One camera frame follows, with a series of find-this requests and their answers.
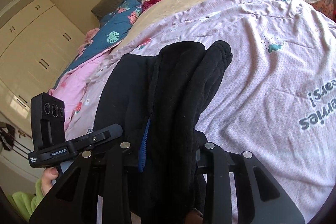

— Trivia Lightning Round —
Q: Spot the black long-sleeve shirt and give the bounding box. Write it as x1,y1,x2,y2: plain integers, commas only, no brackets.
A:
94,41,232,223

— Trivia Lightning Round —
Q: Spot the person's left hand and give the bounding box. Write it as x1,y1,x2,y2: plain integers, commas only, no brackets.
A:
41,167,59,196

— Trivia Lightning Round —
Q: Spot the pink quilt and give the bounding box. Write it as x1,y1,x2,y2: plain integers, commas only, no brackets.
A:
48,48,111,131

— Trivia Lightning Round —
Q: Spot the cream wardrobe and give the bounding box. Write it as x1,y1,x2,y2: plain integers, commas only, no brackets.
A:
1,0,84,135

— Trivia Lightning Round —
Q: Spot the pink patterned bed sheet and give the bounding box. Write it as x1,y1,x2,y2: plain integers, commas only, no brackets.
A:
66,0,335,222

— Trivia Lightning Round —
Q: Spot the blue leaf-print pillow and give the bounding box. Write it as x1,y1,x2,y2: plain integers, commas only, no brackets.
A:
62,0,142,75

